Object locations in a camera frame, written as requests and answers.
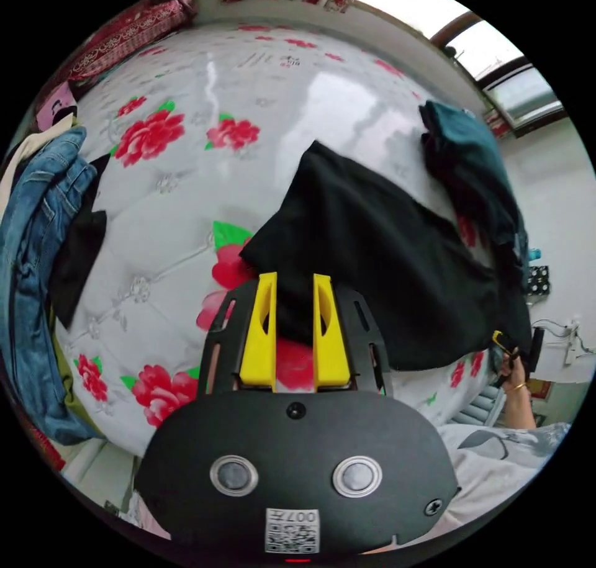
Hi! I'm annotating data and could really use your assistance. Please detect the red patterned quilt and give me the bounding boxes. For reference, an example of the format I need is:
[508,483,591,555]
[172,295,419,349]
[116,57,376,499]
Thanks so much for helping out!
[65,0,199,84]

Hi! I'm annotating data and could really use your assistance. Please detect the bed with floral sheet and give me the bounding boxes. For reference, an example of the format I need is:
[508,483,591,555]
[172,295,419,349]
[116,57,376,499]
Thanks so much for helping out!
[27,20,530,462]

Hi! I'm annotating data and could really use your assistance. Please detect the dark teal garment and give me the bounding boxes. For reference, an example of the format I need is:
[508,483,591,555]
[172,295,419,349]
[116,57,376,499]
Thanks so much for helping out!
[418,99,530,264]

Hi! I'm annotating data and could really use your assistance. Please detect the person's right hand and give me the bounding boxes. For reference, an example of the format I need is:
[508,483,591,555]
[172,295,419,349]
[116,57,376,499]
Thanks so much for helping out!
[497,349,529,390]

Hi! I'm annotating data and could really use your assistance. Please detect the pile of clothes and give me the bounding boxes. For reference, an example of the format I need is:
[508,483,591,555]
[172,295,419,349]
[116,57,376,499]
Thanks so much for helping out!
[0,125,112,446]

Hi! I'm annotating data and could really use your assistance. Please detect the person's body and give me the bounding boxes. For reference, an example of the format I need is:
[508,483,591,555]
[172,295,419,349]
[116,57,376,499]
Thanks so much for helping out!
[363,421,574,556]

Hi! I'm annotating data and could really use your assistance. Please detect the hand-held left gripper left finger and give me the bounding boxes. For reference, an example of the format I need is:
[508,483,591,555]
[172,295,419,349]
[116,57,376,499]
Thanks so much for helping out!
[239,272,278,388]

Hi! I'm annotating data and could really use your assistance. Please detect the window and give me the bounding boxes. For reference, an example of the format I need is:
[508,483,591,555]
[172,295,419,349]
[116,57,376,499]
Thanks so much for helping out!
[353,0,571,137]

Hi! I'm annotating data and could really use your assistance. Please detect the person's right forearm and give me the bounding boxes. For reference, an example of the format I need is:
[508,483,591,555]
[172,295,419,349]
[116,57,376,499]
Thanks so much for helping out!
[502,381,537,431]

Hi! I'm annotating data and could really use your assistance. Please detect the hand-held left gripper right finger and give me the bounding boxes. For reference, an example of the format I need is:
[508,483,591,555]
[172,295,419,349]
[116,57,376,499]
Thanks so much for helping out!
[312,273,351,389]

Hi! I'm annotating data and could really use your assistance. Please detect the black pants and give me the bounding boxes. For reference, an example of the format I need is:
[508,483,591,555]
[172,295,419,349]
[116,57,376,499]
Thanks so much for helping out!
[238,139,533,372]

